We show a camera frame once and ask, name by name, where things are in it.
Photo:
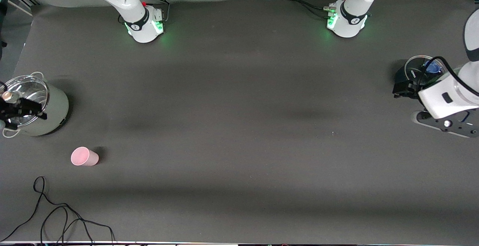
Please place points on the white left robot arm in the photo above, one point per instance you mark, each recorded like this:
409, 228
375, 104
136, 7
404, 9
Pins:
353, 14

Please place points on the pale green cooking pot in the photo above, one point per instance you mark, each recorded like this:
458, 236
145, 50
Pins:
56, 111

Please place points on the dark blue saucepan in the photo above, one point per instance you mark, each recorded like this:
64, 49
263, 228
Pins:
400, 70

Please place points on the glass pot lid metal knob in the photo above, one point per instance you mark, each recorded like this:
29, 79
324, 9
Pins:
33, 88

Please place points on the glass lid blue knob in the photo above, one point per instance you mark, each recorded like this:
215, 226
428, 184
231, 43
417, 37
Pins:
413, 66

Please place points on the pink plastic cup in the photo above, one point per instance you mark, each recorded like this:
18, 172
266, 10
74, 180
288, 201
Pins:
84, 157

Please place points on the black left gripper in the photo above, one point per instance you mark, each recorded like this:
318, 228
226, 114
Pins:
404, 87

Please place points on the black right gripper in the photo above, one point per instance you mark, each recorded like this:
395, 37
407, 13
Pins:
18, 109

